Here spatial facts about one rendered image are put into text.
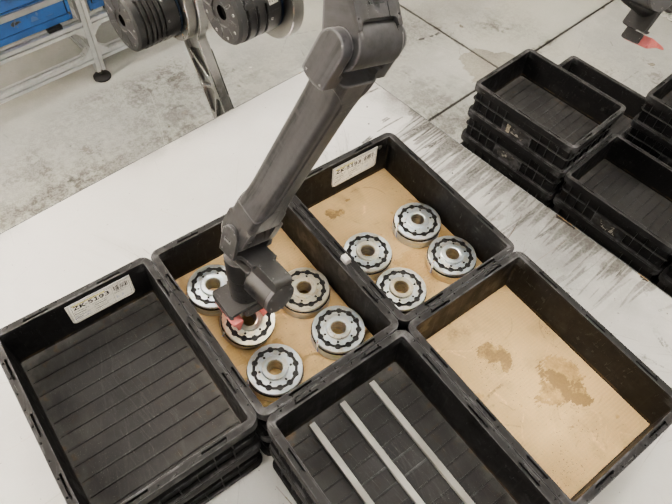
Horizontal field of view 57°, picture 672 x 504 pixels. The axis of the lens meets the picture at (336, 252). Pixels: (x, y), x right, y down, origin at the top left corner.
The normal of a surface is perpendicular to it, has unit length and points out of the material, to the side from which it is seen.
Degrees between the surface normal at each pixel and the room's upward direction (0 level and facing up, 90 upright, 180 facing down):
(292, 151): 73
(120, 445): 0
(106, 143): 0
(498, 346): 0
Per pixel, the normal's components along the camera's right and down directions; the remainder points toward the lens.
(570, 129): 0.04, -0.58
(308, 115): -0.66, 0.37
